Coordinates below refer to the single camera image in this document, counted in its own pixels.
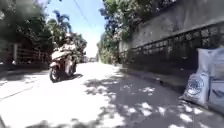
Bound grey concrete road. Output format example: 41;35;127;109
0;61;224;128

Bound fence with posts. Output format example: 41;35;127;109
0;42;52;66

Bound white printed sacks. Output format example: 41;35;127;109
182;46;224;115

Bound trees over wall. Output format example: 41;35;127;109
96;0;174;65

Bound raised concrete kerb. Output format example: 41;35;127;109
117;65;194;94

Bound overhead wires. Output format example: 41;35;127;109
72;0;95;29

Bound white motor scooter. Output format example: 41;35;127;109
48;49;78;84

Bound grey concrete wall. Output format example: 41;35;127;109
118;0;224;77

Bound person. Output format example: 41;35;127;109
58;32;78;76

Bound row of trees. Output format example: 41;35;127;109
0;0;88;64

